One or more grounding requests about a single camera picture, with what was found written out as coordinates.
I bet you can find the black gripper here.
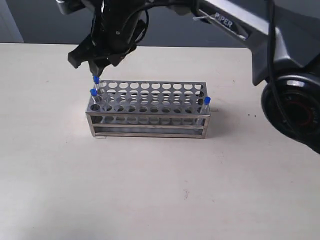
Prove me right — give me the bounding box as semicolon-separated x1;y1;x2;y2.
67;0;148;76

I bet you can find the blue capped tube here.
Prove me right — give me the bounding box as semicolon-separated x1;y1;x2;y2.
93;75;100;84
196;96;211;126
90;88;101;104
94;80;101;95

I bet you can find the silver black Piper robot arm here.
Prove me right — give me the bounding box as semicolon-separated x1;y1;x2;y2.
57;0;320;152

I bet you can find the stainless steel test tube rack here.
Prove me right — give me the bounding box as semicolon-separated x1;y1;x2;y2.
85;80;211;139

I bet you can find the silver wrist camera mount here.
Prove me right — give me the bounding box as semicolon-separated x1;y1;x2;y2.
55;0;102;15

